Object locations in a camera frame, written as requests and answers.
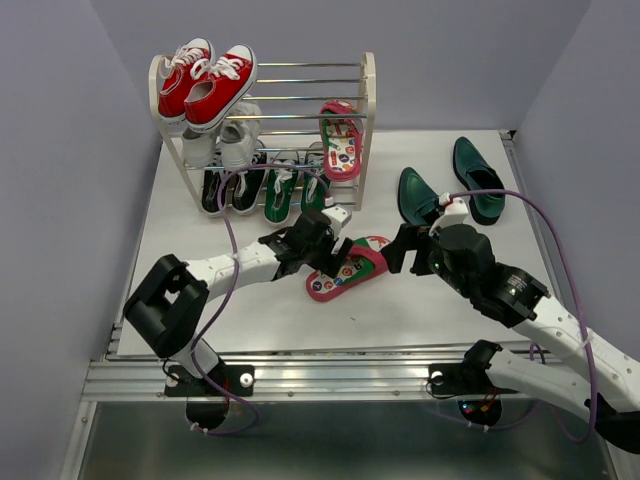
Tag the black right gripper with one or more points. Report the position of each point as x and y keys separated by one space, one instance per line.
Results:
x=409 y=237

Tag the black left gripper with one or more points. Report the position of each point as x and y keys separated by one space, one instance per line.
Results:
x=328 y=262

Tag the pink slide sandal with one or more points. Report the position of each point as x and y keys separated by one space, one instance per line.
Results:
x=364 y=262
x=341 y=135

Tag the green canvas sneaker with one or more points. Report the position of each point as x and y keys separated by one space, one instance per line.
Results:
x=314 y=179
x=281 y=182

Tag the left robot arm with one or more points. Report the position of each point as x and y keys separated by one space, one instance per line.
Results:
x=167 y=305

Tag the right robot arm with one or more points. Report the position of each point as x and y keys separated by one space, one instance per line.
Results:
x=598 y=383

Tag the cream shoe rack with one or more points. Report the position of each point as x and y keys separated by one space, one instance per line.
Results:
x=281 y=131

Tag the dark green loafer near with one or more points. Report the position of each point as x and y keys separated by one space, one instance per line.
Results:
x=418 y=203

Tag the dark green loafer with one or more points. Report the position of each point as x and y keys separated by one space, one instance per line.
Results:
x=475 y=174
x=418 y=203

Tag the black sneaker right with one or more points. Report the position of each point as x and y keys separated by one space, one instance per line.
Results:
x=248 y=184

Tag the black sneaker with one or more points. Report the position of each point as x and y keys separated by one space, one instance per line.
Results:
x=212 y=181
x=248 y=184

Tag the dark green loafer far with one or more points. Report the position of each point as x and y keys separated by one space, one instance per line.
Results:
x=475 y=174

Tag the black sneaker left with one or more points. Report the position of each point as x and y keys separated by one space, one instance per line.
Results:
x=212 y=181

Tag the white sneaker right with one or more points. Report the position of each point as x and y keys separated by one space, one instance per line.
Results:
x=238 y=134

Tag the white sneaker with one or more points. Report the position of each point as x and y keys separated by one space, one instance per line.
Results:
x=199 y=149
x=238 y=134

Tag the white sneaker left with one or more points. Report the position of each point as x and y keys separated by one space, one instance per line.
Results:
x=199 y=149

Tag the red sneaker right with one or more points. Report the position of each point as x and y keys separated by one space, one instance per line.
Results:
x=218 y=86

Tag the red sneaker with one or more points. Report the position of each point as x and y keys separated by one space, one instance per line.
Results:
x=178 y=80
x=218 y=86

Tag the red sneaker left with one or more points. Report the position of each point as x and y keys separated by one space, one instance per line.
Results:
x=178 y=80

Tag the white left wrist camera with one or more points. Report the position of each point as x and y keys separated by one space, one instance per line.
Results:
x=338 y=217

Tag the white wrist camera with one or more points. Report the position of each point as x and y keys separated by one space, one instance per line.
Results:
x=450 y=211
x=338 y=217

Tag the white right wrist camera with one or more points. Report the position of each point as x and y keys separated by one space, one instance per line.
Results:
x=450 y=211

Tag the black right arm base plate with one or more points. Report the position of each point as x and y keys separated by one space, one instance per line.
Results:
x=458 y=379

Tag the aluminium table edge rail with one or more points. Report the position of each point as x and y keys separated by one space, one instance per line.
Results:
x=369 y=375

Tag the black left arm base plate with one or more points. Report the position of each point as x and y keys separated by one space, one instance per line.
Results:
x=236 y=379

